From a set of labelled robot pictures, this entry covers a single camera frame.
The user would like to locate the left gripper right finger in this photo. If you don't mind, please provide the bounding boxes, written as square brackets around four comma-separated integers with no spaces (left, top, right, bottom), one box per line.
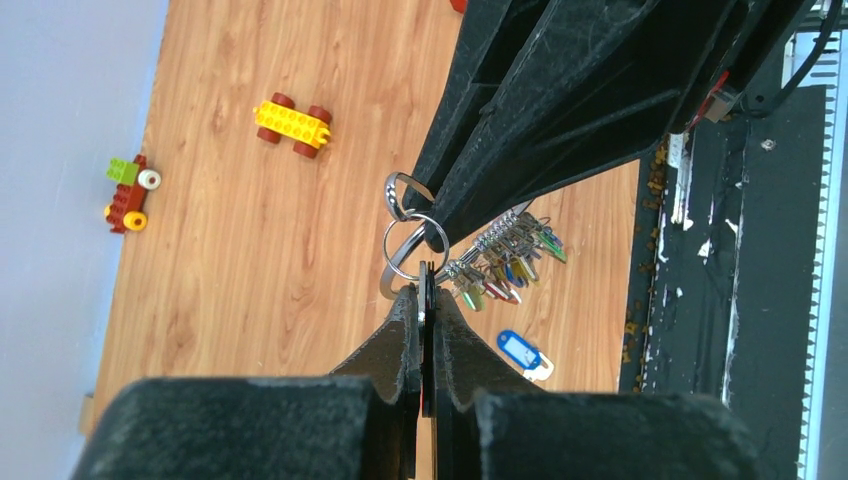
[431,288,542,479]

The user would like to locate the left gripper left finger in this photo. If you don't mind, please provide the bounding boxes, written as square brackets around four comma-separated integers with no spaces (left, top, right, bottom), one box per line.
[330,285,423,479]

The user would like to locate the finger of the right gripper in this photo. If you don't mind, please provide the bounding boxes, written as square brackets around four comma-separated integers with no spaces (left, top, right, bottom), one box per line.
[402,1,564,214]
[428,1,732,249]

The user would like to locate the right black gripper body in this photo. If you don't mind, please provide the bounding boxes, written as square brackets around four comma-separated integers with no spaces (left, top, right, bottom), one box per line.
[669,1,846,133]

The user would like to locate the blue tagged key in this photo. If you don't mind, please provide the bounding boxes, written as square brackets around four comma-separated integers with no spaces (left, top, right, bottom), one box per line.
[496,330,555,382]

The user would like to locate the keyring with colourful keys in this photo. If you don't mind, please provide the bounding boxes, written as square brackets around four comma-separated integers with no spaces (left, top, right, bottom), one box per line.
[379,172,567,311]

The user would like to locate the red window toy block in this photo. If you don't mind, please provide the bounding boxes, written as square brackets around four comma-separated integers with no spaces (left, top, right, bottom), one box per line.
[449,0,468,14]

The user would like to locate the yellow brown toy car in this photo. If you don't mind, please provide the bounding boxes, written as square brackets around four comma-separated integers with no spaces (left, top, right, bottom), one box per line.
[253,92,333,159]

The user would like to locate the red green toy car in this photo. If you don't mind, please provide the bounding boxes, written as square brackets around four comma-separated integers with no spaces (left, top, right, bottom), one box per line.
[104,154,162,234]

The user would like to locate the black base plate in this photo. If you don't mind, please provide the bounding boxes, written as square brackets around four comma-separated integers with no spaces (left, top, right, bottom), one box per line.
[618,86,829,479]

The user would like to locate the grey cable duct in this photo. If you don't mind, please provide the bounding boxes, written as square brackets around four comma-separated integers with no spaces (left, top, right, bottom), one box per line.
[797,32,847,479]

